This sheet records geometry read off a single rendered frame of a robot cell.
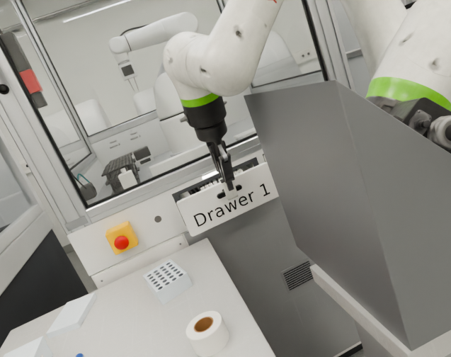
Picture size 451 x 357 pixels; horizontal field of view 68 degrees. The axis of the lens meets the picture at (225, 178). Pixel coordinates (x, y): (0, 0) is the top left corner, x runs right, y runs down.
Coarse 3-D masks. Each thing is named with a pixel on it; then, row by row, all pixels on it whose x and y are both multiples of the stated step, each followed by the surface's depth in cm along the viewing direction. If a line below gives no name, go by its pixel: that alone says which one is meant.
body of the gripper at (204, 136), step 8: (224, 120) 79; (200, 128) 77; (208, 128) 76; (216, 128) 76; (224, 128) 78; (200, 136) 78; (208, 136) 77; (216, 136) 77; (216, 144) 78; (216, 152) 80
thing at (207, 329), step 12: (204, 312) 64; (216, 312) 63; (192, 324) 62; (204, 324) 63; (216, 324) 60; (192, 336) 59; (204, 336) 58; (216, 336) 58; (228, 336) 61; (204, 348) 58; (216, 348) 59
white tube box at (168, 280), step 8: (168, 264) 92; (176, 264) 88; (152, 272) 90; (160, 272) 88; (168, 272) 86; (176, 272) 85; (184, 272) 83; (152, 280) 86; (160, 280) 84; (168, 280) 82; (176, 280) 81; (184, 280) 82; (152, 288) 82; (160, 288) 81; (168, 288) 80; (176, 288) 81; (184, 288) 82; (160, 296) 79; (168, 296) 80
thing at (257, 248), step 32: (224, 224) 110; (256, 224) 112; (288, 224) 115; (160, 256) 106; (224, 256) 112; (256, 256) 115; (288, 256) 118; (256, 288) 117; (288, 288) 120; (320, 288) 123; (256, 320) 119; (288, 320) 122; (320, 320) 126; (352, 320) 130; (288, 352) 125; (320, 352) 128; (352, 352) 137
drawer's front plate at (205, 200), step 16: (240, 176) 96; (256, 176) 97; (208, 192) 95; (240, 192) 97; (256, 192) 98; (272, 192) 99; (192, 208) 94; (208, 208) 95; (224, 208) 97; (240, 208) 98; (192, 224) 95; (208, 224) 96
